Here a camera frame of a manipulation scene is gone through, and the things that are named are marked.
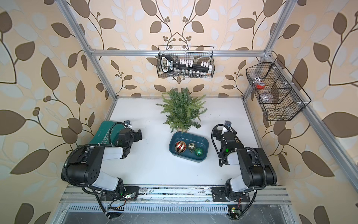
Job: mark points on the black wire basket right wall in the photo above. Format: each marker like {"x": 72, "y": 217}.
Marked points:
{"x": 283, "y": 98}

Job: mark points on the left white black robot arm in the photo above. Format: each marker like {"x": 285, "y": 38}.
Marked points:
{"x": 82, "y": 168}

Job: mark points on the green plastic tool case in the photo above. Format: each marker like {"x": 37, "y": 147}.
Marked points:
{"x": 101, "y": 137}

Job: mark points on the small green christmas tree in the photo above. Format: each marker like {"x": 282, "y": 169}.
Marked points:
{"x": 182, "y": 110}

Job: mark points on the green glitter ball ornament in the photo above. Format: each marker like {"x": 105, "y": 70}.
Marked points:
{"x": 199, "y": 152}

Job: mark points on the black wire basket wall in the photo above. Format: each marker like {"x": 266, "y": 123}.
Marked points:
{"x": 283, "y": 98}
{"x": 186, "y": 51}

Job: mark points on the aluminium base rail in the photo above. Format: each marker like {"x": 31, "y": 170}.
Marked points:
{"x": 180, "y": 194}

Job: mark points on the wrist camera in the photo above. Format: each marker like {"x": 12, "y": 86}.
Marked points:
{"x": 127, "y": 123}
{"x": 228, "y": 124}

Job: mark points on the black socket set holder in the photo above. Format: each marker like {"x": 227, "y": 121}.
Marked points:
{"x": 172, "y": 64}

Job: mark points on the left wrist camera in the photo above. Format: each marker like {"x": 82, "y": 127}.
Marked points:
{"x": 127, "y": 123}

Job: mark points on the red gold striped ornament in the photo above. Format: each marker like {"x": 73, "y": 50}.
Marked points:
{"x": 180, "y": 147}

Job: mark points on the black wire basket back wall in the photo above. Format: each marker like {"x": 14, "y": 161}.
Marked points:
{"x": 186, "y": 51}

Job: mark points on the gold ball ornament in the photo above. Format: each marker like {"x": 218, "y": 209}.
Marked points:
{"x": 191, "y": 147}

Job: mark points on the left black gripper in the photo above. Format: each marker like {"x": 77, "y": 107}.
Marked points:
{"x": 134, "y": 136}

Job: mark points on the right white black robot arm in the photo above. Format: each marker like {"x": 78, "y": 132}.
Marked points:
{"x": 255, "y": 171}

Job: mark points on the teal plastic tray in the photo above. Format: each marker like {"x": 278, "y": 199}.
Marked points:
{"x": 189, "y": 138}

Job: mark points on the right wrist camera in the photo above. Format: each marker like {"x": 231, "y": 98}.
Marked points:
{"x": 228, "y": 124}

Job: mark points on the red item in basket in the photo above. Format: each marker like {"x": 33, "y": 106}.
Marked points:
{"x": 259, "y": 84}

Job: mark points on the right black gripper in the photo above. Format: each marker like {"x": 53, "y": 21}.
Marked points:
{"x": 234, "y": 135}

